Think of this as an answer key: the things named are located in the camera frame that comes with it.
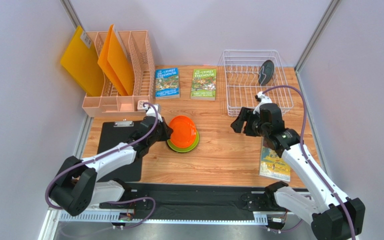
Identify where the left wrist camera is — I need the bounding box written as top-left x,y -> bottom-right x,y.
146,103 -> 163,123

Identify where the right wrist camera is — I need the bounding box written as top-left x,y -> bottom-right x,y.
253,91 -> 272,114

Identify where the black clipboard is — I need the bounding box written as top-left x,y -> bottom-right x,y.
97,121 -> 143,182

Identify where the dark brown plate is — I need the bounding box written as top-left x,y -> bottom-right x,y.
258,60 -> 275,86

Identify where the yellow illustrated book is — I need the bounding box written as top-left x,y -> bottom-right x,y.
258,144 -> 291,183

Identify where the black base mat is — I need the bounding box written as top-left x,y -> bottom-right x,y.
99,183 -> 286,221

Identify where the white wire dish rack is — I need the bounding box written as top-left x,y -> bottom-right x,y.
218,49 -> 298,117

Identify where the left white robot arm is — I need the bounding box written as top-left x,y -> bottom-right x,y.
45,116 -> 174,217

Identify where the blue treehouse book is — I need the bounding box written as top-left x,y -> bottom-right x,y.
155,67 -> 180,99

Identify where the pink plastic file organizer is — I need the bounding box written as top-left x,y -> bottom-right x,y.
82,30 -> 156,118

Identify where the green treehouse book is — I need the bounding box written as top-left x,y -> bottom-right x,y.
190,68 -> 217,101

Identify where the yellow folder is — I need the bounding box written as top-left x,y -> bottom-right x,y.
60,26 -> 104,97

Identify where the orange plate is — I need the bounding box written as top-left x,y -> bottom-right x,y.
168,115 -> 199,149

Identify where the green plate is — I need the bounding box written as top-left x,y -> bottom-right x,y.
166,130 -> 200,153

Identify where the orange folder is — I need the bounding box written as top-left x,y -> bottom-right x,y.
97,24 -> 135,96

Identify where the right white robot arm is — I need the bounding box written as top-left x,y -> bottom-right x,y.
231,103 -> 366,240

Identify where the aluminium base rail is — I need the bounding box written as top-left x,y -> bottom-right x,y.
38,197 -> 316,240

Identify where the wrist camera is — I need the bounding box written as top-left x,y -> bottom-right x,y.
146,103 -> 163,123
253,91 -> 272,114

